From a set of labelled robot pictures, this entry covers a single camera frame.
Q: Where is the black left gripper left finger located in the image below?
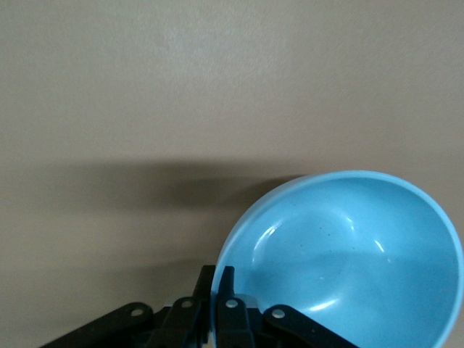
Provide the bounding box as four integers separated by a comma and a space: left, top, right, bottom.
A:
38, 265, 217, 348

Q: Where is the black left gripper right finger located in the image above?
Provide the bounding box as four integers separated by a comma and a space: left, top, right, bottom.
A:
215, 265, 355, 348

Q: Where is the blue plastic bowl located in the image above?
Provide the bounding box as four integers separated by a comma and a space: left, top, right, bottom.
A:
211, 170, 464, 348

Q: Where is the brown table cover sheet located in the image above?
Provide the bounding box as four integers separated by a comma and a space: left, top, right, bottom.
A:
0, 0, 464, 348

